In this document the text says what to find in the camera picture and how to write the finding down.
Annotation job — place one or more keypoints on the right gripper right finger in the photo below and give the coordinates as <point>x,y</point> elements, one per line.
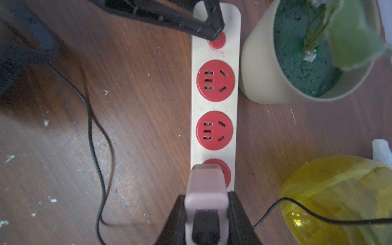
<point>240,229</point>

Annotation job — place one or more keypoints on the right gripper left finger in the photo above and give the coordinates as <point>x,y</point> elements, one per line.
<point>173,232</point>

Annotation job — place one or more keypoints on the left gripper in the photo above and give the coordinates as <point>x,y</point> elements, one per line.
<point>159,14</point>

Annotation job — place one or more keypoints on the pink USB plug adapter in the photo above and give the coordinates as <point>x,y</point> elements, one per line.
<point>207,192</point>

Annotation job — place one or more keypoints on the beige red power strip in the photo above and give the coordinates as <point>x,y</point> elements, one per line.
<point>214,96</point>

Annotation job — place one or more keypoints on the dark blue desk fan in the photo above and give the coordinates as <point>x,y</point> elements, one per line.
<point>15,56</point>

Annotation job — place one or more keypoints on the beige pot white flowers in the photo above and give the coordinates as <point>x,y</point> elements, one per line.
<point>311,51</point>

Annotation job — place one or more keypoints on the yellow spray bottle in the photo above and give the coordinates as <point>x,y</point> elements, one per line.
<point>341,187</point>

